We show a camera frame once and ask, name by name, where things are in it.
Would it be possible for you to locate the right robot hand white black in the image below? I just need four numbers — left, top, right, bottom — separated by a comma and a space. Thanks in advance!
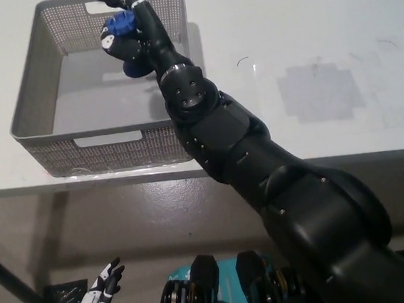
96, 0, 196, 86

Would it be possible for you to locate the blue rook chess piece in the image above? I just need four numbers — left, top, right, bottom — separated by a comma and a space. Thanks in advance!
103, 9, 156, 81

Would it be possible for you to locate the dark grey table leg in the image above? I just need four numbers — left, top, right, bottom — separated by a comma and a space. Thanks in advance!
0, 230, 56, 303

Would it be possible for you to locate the grey perforated plastic basket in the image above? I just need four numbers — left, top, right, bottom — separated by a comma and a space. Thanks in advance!
0, 0, 204, 183

